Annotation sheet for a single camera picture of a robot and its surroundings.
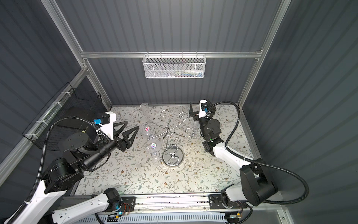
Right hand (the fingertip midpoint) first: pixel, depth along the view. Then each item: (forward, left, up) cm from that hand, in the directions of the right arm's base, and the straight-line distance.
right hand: (201, 102), depth 74 cm
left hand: (-21, +29, +9) cm, 37 cm away
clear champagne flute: (+13, +37, -15) cm, 42 cm away
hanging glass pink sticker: (-15, +27, -2) cm, 31 cm away
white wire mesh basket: (+61, +18, -14) cm, 65 cm away
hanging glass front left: (-24, +23, -3) cm, 34 cm away
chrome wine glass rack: (-15, +17, -30) cm, 38 cm away
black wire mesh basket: (+1, +74, 0) cm, 74 cm away
